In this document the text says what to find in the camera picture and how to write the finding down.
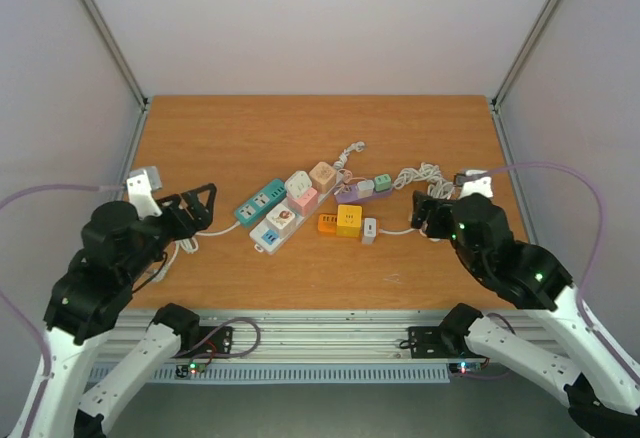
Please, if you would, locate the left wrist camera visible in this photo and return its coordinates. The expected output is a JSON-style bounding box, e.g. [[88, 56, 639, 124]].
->
[[126, 166, 162, 219]]

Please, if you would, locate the yellow cube adapter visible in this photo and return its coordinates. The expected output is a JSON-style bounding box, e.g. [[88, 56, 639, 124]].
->
[[336, 204, 362, 238]]

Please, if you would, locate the grey slotted cable duct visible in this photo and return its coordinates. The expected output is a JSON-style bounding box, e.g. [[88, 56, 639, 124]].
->
[[87, 363, 451, 385]]

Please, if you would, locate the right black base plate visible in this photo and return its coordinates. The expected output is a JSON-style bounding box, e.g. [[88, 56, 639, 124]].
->
[[398, 326, 484, 361]]

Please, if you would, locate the white cube socket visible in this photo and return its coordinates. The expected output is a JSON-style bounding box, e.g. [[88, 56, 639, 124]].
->
[[266, 203, 297, 239]]

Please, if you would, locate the peach cube adapter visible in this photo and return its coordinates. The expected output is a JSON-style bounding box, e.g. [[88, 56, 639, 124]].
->
[[309, 161, 337, 194]]

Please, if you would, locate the white round switch socket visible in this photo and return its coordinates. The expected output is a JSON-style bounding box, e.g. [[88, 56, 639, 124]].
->
[[285, 170, 312, 200]]

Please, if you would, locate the pink cube socket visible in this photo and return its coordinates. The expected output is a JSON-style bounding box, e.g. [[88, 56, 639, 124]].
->
[[287, 187, 319, 217]]

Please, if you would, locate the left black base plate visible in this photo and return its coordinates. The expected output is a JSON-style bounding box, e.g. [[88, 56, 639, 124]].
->
[[175, 326, 233, 359]]

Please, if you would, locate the white left power cord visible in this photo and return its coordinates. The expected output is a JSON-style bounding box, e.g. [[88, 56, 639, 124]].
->
[[147, 220, 241, 284]]

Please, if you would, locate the teal power strip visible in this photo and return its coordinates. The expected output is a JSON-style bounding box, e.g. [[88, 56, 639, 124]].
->
[[234, 178, 286, 227]]

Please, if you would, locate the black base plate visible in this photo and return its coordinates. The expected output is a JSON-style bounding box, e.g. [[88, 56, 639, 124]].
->
[[175, 326, 233, 359], [398, 326, 484, 361]]

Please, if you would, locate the purple cable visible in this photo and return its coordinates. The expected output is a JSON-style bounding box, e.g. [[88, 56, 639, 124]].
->
[[0, 183, 129, 438], [479, 161, 640, 379]]

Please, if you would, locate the green small adapter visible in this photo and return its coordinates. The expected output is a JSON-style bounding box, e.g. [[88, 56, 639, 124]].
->
[[373, 173, 393, 193]]

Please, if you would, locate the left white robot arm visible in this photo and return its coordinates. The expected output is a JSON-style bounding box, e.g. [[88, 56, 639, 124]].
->
[[10, 183, 217, 437]]

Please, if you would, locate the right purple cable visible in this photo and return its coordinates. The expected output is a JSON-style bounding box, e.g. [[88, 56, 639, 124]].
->
[[479, 161, 640, 379]]

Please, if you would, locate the white coiled power cord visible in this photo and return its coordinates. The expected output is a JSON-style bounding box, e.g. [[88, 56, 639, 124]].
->
[[377, 161, 457, 237]]

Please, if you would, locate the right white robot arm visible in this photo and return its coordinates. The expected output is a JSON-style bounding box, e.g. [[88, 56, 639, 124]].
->
[[411, 191, 639, 437]]

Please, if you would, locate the white usb charger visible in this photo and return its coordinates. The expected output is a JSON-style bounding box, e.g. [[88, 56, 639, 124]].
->
[[356, 179, 375, 199]]

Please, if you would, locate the purple power strip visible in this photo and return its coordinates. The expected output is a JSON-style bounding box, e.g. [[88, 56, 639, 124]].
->
[[333, 179, 393, 205]]

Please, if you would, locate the grey plug adapter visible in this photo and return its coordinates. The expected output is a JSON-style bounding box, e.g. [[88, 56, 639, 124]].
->
[[361, 217, 378, 245]]

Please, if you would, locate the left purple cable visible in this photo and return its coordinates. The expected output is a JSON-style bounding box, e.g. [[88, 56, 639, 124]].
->
[[0, 183, 129, 438]]

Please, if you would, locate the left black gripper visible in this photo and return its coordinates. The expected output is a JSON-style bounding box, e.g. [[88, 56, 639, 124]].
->
[[124, 183, 219, 282]]

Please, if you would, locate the aluminium rail frame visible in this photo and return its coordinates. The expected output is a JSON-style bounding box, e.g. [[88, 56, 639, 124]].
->
[[109, 95, 562, 363]]

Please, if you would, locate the orange power strip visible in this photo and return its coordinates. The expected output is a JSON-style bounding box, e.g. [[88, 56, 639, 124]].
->
[[317, 213, 337, 235]]

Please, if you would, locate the long white power strip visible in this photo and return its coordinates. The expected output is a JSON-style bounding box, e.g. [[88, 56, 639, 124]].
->
[[246, 141, 366, 255]]

